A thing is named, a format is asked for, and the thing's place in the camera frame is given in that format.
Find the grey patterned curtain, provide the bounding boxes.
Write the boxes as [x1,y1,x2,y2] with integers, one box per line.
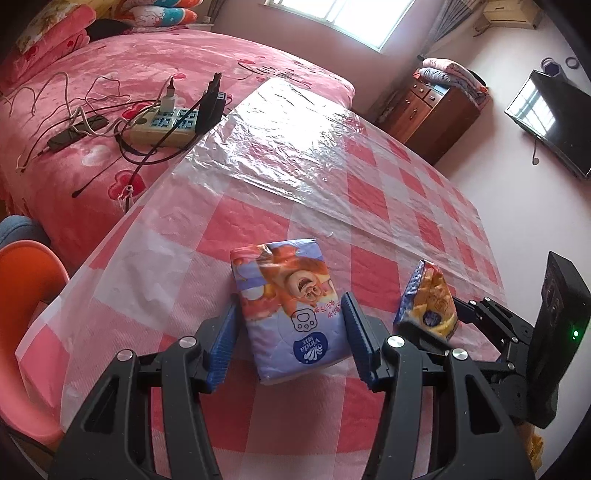
[418,0,485,61]
[203,0,232,27]

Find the black power adapter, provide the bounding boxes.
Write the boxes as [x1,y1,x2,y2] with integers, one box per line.
[198,73,228,134]

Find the floral quilt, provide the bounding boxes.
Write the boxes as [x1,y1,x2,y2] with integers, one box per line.
[16,0,85,52]

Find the orange plastic chair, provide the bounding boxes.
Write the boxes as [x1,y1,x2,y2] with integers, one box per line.
[0,242,71,446]

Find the person's jeans leg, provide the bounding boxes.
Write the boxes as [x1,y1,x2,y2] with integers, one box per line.
[0,215,51,252]

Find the orange blue snack packet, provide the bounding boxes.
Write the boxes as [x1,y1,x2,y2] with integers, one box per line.
[392,259,459,343]

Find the folded blankets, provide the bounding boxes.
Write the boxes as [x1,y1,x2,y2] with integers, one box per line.
[416,58,490,104]

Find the white air conditioner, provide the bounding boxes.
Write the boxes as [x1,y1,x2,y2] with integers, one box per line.
[482,0,546,31]

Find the red white checked tablecloth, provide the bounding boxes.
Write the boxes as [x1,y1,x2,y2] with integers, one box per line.
[14,78,504,480]

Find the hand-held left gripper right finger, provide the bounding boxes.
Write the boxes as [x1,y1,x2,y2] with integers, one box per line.
[342,292,536,480]

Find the window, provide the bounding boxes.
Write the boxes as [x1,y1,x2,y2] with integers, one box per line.
[263,0,416,51]

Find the yellow plastic bag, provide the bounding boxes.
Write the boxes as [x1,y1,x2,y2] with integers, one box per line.
[526,429,546,472]

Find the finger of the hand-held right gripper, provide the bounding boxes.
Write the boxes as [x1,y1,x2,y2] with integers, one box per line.
[452,295,536,344]

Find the purple cartoon tissue pack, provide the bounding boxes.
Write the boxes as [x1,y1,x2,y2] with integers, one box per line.
[230,237,348,386]

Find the black garment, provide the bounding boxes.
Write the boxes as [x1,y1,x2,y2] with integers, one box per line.
[85,21,136,43]

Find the pink bed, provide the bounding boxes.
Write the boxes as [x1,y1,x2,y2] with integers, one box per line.
[0,25,356,273]

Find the brown wooden cabinet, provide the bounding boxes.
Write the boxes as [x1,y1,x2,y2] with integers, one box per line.
[376,78,481,167]

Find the beige power strip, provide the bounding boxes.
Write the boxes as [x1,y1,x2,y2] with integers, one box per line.
[127,105,204,148]

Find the black television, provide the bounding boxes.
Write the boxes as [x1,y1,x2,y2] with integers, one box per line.
[504,69,591,180]

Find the black phone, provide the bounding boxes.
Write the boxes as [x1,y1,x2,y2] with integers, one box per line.
[46,116,110,154]

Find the white charger plug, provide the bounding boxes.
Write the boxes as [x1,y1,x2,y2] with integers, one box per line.
[159,78,179,114]

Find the white cable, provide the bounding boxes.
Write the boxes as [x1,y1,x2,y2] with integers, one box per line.
[0,69,136,172]

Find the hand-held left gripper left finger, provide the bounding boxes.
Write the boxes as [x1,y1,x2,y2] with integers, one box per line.
[48,300,241,480]

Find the folded pink quilt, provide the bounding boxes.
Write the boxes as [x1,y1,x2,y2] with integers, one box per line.
[0,4,98,93]

